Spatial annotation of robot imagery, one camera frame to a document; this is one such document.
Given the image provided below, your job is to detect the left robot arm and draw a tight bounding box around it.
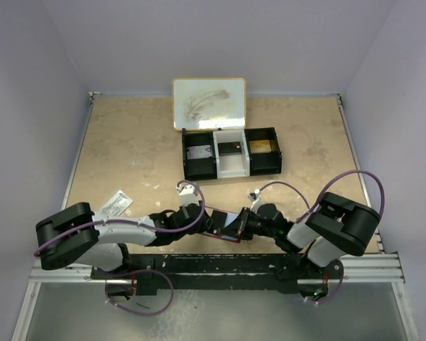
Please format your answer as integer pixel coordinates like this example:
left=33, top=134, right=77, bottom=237
left=34, top=202, right=212, bottom=278

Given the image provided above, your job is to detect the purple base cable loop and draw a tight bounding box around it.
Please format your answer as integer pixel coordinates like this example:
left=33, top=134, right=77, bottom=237
left=104, top=268, right=175, bottom=316

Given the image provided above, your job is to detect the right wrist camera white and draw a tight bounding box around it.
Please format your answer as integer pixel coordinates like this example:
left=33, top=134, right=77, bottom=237
left=248, top=188, right=264, bottom=213

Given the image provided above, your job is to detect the small whiteboard with stand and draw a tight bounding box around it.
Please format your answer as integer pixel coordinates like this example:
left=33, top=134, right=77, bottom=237
left=172, top=77, right=247, bottom=131

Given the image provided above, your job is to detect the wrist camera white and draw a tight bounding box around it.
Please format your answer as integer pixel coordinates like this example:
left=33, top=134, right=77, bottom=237
left=248, top=188, right=264, bottom=213
left=177, top=183, right=199, bottom=207

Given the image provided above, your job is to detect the gold credit card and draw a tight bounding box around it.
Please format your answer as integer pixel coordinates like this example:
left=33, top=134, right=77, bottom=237
left=249, top=140, right=272, bottom=153

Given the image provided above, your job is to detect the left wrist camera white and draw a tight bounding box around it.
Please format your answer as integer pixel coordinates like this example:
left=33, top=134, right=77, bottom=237
left=177, top=183, right=199, bottom=207

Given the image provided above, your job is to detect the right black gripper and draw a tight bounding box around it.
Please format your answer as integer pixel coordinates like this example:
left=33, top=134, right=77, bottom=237
left=220, top=207, right=277, bottom=241

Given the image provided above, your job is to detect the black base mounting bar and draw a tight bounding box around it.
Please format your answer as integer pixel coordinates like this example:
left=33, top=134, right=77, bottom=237
left=91, top=254, right=344, bottom=296

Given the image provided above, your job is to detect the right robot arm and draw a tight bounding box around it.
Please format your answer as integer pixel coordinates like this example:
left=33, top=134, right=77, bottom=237
left=219, top=192, right=381, bottom=278

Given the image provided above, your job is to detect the black white three-bin organizer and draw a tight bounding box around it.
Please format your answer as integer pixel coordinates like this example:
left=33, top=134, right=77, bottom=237
left=182, top=127, right=283, bottom=181

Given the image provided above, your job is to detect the silver credit card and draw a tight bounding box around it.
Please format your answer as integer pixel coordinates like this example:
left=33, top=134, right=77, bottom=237
left=187, top=145, right=212, bottom=160

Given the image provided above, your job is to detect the silver foil packet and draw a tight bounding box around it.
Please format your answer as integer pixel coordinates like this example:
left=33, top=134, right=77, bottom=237
left=98, top=190, right=133, bottom=217

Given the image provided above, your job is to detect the red card holder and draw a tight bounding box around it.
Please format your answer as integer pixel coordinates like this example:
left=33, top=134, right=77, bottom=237
left=201, top=206, right=241, bottom=244

